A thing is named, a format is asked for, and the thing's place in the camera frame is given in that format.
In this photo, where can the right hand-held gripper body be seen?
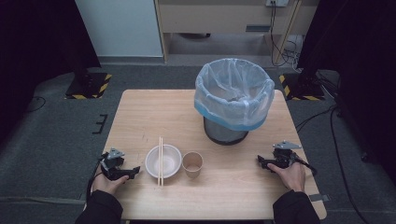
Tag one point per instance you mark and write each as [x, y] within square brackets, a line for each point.
[283, 157]

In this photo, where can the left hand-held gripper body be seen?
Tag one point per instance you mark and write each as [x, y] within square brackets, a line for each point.
[112, 163]

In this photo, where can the wooden chopstick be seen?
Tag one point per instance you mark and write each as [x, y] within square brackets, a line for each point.
[162, 161]
[159, 161]

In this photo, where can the white disposable bowl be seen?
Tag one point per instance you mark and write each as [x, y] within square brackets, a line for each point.
[171, 161]

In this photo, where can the metal mesh trash bin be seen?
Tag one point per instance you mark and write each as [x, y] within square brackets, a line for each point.
[224, 133]

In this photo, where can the brown paper cup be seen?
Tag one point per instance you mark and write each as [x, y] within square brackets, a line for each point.
[192, 163]

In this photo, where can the translucent blue trash bag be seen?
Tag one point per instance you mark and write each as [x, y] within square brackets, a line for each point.
[233, 84]

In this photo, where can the person's right hand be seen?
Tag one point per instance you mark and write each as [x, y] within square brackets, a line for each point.
[292, 177]

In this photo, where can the person's left hand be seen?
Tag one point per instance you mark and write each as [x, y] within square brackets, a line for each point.
[106, 185]

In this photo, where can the grey tape strip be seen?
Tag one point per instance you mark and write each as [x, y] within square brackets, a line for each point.
[319, 197]

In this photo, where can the black stand base yellow stripes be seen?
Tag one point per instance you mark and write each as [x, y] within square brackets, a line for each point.
[90, 87]
[303, 88]

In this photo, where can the dark curtain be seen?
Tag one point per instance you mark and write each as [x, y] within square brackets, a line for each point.
[358, 62]
[37, 46]

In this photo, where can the white wall power outlet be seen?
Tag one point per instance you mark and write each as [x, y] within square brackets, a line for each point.
[277, 2]

